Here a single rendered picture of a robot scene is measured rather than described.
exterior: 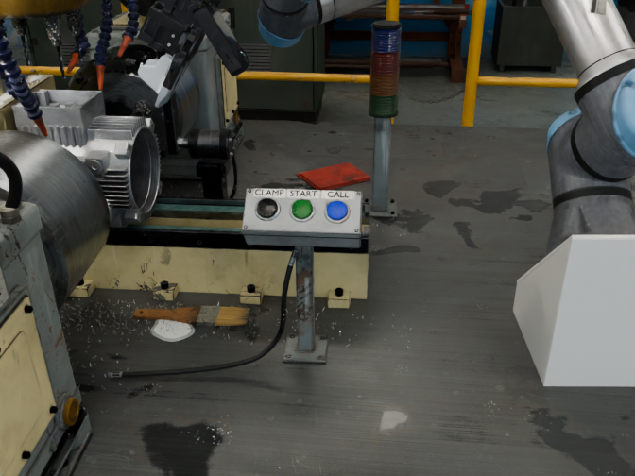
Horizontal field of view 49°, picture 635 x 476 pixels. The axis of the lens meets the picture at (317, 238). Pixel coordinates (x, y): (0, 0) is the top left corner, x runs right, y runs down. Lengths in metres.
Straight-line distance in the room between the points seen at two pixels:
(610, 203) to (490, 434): 0.38
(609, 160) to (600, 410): 0.36
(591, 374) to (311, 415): 0.42
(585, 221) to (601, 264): 0.09
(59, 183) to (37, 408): 0.31
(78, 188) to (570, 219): 0.72
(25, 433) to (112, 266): 0.54
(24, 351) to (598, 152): 0.79
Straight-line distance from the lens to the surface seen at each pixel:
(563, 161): 1.14
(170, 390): 1.10
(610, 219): 1.09
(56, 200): 0.99
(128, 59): 1.47
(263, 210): 0.99
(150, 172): 1.37
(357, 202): 0.99
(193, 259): 1.27
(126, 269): 1.32
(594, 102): 1.05
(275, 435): 1.01
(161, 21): 1.10
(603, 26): 1.08
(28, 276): 0.86
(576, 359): 1.11
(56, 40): 1.22
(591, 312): 1.06
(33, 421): 0.87
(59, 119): 1.26
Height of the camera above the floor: 1.51
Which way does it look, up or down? 29 degrees down
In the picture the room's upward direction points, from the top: straight up
